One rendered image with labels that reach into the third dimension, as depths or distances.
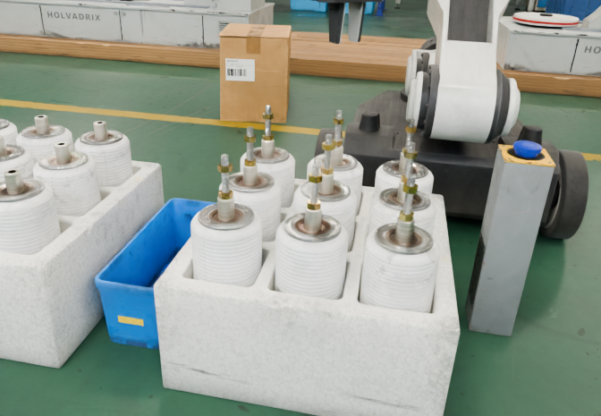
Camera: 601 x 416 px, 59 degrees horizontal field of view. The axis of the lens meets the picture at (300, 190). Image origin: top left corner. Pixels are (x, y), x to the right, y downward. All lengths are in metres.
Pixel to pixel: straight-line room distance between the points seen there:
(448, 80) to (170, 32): 2.09
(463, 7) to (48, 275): 0.91
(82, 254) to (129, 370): 0.19
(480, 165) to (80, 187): 0.79
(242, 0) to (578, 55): 1.62
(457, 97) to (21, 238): 0.75
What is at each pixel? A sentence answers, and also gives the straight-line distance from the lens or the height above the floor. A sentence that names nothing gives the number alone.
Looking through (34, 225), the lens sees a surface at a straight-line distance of 0.84.
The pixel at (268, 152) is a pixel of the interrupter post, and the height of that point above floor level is 0.26.
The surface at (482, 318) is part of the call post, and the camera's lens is 0.96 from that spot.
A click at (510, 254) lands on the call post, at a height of 0.16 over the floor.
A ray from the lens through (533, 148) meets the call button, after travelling 0.85.
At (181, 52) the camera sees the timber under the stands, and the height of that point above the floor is 0.07.
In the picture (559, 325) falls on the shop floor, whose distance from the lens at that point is 1.06.
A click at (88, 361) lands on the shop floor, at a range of 0.91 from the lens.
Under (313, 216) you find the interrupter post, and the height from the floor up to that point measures 0.27.
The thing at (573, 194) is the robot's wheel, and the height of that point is 0.14.
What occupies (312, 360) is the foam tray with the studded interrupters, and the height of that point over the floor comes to 0.10.
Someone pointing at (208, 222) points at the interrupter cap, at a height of 0.25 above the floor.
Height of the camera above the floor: 0.59
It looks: 25 degrees down
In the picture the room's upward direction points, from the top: 2 degrees clockwise
